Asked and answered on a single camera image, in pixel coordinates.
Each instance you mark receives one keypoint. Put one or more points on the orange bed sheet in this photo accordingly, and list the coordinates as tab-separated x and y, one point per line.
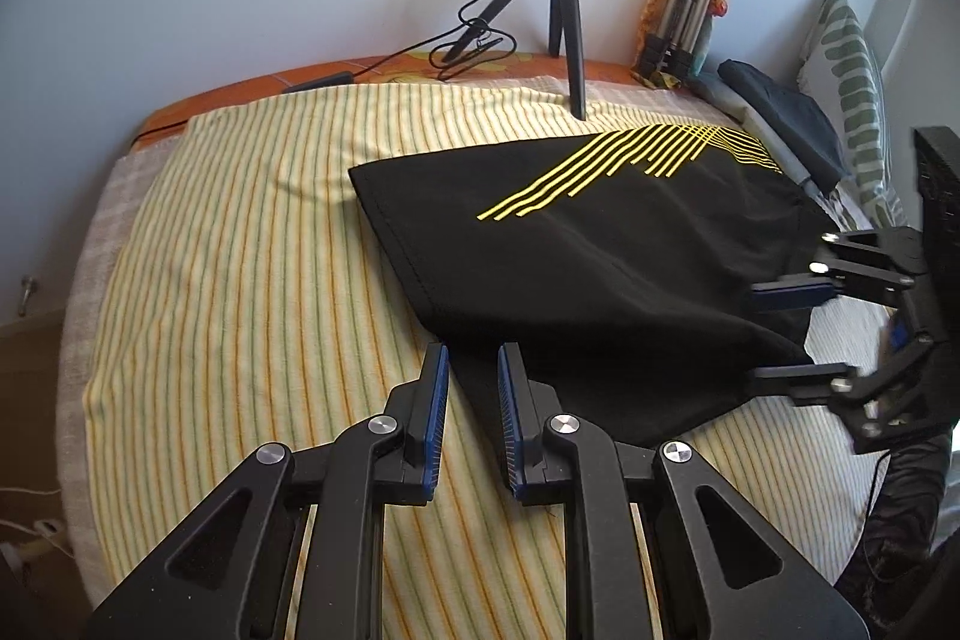
300	85

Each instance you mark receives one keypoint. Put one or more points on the dark folded garment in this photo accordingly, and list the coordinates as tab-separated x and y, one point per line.
787	111

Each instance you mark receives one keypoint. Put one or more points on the beige bed cover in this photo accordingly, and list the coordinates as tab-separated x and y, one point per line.
82	250

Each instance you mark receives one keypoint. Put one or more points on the white pillow with green pattern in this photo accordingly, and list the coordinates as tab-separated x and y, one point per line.
855	85

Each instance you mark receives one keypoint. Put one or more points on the dark patterned cloth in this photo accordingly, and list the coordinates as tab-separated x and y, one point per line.
904	520

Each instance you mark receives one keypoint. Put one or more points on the grey folded cloth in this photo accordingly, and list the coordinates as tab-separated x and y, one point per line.
757	119

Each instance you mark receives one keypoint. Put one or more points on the black pants with yellow stripes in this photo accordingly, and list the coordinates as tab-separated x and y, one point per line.
615	280

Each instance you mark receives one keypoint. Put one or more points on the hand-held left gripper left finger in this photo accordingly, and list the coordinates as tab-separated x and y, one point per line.
437	411

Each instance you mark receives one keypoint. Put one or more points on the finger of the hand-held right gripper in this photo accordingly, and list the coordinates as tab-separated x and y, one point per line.
795	297
787	381

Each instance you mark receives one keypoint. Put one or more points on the yellow striped blanket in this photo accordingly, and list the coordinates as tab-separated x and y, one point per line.
247	280

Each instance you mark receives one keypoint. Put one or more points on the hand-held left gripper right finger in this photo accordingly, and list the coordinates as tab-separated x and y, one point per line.
511	422

